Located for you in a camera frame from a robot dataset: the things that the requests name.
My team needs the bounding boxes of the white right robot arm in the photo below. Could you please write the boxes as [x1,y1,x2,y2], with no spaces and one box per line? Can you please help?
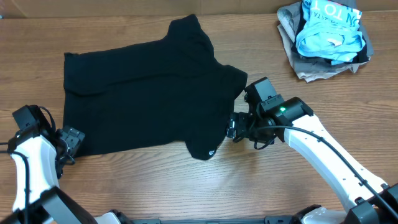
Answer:
[226,78,397,224]

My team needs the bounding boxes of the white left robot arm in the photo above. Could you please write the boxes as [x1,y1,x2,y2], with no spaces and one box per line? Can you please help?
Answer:
[3,105,123,224]

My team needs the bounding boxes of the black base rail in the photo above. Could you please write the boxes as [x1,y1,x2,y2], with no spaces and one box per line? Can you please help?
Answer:
[131,215,303,224]

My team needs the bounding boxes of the light blue printed t-shirt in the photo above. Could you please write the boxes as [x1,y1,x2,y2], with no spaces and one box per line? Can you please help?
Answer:
[295,0,366,66]

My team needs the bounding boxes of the grey folded garment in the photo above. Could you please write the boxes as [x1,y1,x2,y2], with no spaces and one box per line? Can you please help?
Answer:
[277,1,374,82]

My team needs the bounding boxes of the black t-shirt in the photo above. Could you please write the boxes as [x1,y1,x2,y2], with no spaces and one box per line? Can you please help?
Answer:
[63,15,248,161]

